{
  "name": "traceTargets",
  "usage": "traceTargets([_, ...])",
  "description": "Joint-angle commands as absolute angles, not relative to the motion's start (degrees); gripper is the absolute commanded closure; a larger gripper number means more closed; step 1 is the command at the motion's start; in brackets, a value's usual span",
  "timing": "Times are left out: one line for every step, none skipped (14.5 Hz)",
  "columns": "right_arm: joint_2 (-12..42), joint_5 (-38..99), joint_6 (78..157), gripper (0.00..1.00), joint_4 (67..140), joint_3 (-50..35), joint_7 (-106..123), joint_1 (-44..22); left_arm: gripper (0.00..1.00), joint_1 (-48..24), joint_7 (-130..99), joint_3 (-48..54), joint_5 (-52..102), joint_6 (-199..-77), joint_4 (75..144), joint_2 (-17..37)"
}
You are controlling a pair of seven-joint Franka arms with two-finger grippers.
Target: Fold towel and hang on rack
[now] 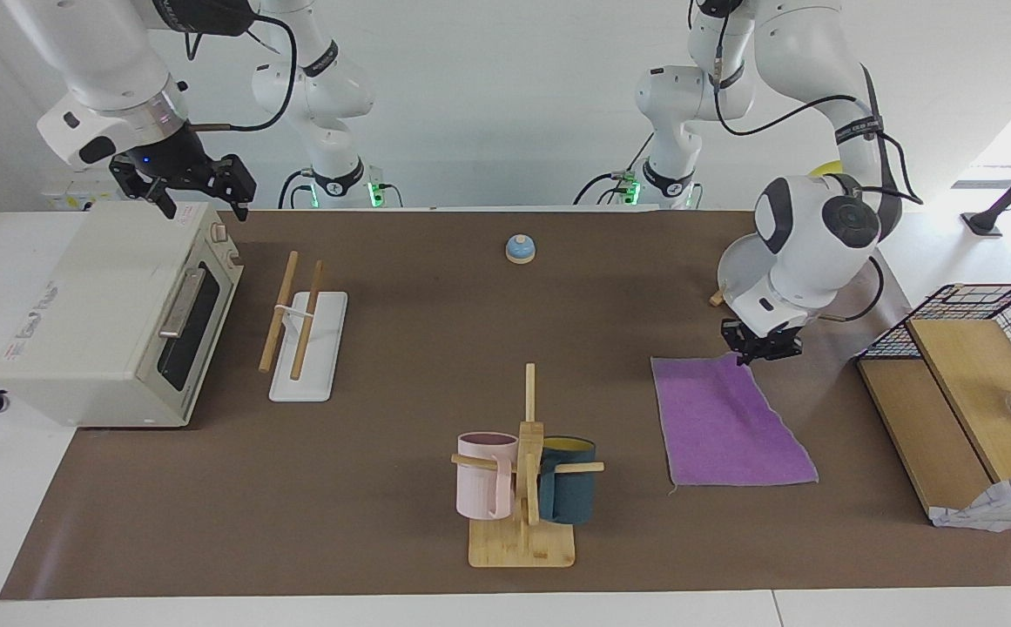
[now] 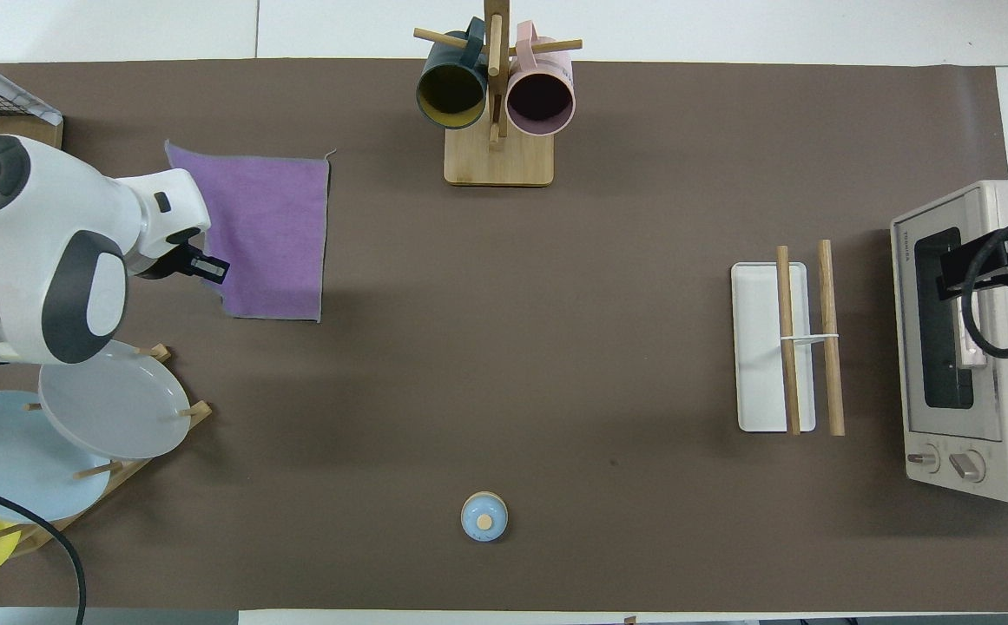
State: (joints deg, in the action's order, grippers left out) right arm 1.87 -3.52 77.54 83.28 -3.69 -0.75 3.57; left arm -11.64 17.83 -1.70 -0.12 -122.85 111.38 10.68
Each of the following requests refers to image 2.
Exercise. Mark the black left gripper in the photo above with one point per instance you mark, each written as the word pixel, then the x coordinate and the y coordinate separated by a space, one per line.
pixel 169 260

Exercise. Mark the purple and grey towel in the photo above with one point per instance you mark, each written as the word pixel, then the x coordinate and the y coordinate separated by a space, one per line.
pixel 278 234

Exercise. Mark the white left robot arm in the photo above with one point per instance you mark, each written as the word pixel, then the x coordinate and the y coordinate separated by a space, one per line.
pixel 43 243

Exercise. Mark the white towel rack wooden bars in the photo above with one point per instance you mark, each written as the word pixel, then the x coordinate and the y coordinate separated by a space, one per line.
pixel 760 347

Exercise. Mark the wooden plate rack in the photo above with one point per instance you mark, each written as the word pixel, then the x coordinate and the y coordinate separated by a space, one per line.
pixel 121 473

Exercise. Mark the grey plate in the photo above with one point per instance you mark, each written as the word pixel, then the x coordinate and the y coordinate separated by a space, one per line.
pixel 113 399

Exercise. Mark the wooden shelf boards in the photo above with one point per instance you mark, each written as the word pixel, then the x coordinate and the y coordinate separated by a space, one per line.
pixel 26 132

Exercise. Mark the marble patterned paper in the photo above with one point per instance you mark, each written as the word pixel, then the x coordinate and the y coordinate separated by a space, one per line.
pixel 9 87

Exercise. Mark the light blue plate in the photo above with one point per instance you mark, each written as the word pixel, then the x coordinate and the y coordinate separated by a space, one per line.
pixel 9 460

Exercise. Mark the dark teal mug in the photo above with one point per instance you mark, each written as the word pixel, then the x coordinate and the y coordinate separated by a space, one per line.
pixel 438 65

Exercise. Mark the wooden mug tree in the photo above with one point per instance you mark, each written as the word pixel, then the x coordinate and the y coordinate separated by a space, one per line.
pixel 499 165

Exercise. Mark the brown table mat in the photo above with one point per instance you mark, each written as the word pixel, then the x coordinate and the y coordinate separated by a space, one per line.
pixel 556 347

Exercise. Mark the pink mug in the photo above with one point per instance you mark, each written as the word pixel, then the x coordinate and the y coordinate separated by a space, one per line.
pixel 556 65

